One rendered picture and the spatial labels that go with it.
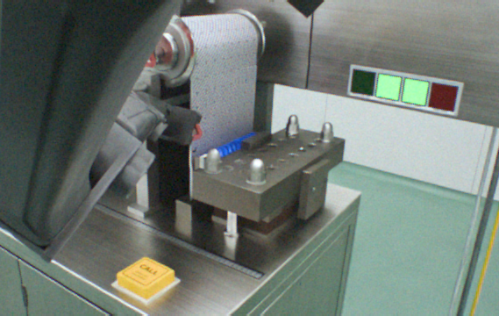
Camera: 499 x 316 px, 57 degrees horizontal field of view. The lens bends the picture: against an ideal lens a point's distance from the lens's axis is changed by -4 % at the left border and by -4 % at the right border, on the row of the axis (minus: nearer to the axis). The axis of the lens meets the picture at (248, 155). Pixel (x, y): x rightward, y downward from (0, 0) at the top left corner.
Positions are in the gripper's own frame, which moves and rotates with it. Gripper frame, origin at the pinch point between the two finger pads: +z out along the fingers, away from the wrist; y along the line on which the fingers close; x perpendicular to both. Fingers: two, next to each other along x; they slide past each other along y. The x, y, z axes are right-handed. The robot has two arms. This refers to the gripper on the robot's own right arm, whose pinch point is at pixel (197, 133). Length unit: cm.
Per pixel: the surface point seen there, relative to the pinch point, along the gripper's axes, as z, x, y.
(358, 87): 21.2, 22.1, 23.0
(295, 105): 264, 66, -109
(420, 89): 20.1, 24.1, 37.0
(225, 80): 3.1, 13.1, 0.3
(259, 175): -1.7, -4.4, 17.6
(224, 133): 9.1, 2.4, 0.3
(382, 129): 265, 64, -34
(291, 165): 10.3, -0.1, 17.9
